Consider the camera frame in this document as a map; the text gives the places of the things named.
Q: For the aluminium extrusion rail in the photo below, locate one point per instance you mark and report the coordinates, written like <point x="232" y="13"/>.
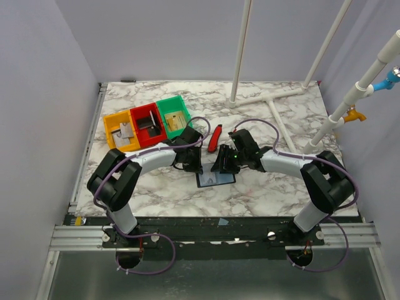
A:
<point x="93" y="238"/>

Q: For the yellow pipe fitting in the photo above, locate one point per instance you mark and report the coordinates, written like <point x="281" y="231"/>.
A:
<point x="353" y="115"/>

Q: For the red plastic bin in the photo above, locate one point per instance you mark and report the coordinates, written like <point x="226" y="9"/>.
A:
<point x="149" y="136"/>

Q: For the black metal base rail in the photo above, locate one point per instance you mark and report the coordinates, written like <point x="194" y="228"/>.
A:
<point x="209" y="238"/>

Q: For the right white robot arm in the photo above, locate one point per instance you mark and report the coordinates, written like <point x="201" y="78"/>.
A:
<point x="324" y="177"/>

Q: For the green plastic bin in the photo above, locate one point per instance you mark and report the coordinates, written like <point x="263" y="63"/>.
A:
<point x="172" y="104"/>

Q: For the beige card in green bin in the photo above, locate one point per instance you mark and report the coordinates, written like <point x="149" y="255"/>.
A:
<point x="175" y="120"/>

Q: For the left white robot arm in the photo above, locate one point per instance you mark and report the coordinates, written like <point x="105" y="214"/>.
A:
<point x="113" y="182"/>

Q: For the card in yellow bin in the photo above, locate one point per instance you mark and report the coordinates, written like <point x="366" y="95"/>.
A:
<point x="118" y="140"/>

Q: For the white pvc pipe frame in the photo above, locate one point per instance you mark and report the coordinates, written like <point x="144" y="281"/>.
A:
<point x="269" y="98"/>

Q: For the red black utility knife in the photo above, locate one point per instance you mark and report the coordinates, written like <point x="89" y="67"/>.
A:
<point x="213" y="143"/>

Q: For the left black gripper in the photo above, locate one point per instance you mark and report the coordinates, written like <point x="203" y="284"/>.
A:
<point x="197" y="167"/>

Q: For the black leather card holder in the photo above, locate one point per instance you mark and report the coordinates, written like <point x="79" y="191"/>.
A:
<point x="208" y="179"/>

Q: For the black card in red bin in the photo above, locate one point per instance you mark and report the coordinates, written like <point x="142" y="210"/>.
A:
<point x="146" y="122"/>

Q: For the yellow plastic bin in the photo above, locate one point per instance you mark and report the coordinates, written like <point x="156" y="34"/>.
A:
<point x="112" y="123"/>

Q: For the white pipe with blue fitting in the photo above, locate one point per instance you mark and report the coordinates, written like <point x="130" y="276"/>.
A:
<point x="361" y="89"/>

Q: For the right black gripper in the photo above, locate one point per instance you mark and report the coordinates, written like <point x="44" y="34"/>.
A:
<point x="225" y="158"/>

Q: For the white vip card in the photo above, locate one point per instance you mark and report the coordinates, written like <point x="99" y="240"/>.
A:
<point x="126" y="130"/>

